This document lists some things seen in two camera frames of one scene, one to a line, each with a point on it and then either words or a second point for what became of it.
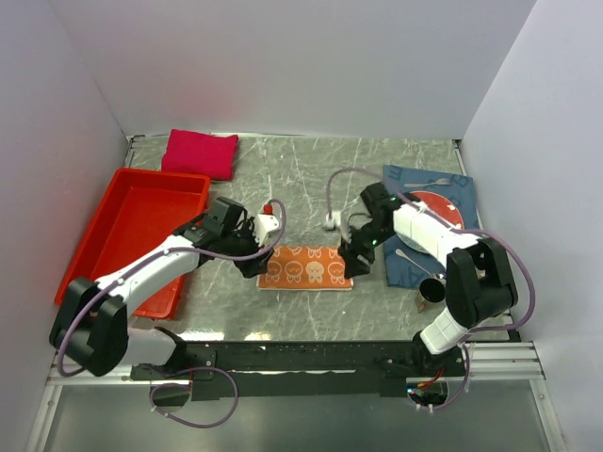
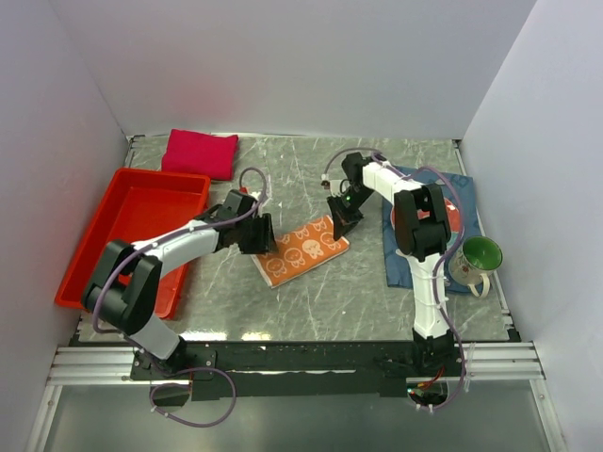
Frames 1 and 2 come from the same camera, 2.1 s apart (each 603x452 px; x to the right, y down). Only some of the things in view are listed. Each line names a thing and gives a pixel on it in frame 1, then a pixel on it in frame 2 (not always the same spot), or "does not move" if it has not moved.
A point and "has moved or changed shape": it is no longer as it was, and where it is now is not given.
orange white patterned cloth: (305, 267) has moved or changed shape
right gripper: (353, 265) to (344, 221)
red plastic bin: (138, 217) does not move
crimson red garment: (202, 153) does not move
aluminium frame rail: (485, 365) does not move
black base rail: (251, 370) does not move
